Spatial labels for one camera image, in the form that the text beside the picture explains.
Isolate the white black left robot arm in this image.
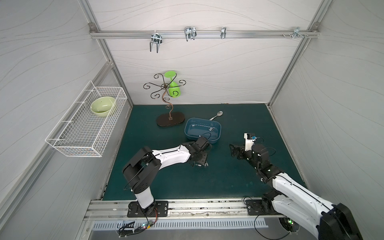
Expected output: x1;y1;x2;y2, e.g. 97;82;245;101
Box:
122;136;212;214

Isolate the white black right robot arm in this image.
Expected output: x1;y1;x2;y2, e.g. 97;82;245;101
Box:
230;144;363;240

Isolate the blue plastic storage box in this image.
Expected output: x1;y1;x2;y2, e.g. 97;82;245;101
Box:
184;118;222;144

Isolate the metal spoon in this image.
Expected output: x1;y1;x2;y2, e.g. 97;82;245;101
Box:
209;111;223;121

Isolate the dark metal scroll cup stand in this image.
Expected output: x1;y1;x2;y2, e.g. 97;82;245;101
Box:
143;74;187;128

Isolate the green plastic goblet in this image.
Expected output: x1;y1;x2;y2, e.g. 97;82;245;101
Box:
165;71;180;98

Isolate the light green ceramic bowl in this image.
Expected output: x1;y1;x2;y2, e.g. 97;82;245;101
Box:
90;97;117;118

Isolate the small metal hook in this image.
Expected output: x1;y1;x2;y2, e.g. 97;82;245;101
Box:
221;27;227;39

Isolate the metal double hook middle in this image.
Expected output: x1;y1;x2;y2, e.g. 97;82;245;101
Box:
184;27;197;42

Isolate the metal double hook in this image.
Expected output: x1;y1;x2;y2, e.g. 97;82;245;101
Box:
184;27;197;42
150;32;163;53

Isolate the metal double hook left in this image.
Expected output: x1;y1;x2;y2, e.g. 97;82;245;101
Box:
150;32;163;53

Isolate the metal hook right end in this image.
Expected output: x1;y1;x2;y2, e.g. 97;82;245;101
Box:
282;27;309;40

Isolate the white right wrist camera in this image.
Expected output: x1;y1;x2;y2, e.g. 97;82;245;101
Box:
244;133;257;152

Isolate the black cable at right base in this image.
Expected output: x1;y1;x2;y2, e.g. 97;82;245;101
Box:
242;195;292;240

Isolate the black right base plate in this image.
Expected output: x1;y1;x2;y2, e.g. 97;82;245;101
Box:
244;199;270;216

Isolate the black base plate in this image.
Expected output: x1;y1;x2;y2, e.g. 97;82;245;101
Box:
244;199;270;216
127;201;169;218

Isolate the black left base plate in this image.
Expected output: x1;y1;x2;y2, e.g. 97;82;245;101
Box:
127;201;169;218

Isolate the white slotted cable duct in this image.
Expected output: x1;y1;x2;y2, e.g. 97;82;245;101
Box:
92;218;269;231

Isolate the wire bundle with LED board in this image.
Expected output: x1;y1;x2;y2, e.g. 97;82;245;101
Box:
116;206;159;238

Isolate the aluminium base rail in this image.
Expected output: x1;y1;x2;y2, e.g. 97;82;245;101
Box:
83;196;286;223

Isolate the white wire basket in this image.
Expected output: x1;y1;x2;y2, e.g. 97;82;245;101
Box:
45;82;128;158

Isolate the aluminium cross rail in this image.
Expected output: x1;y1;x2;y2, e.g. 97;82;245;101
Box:
90;30;321;40

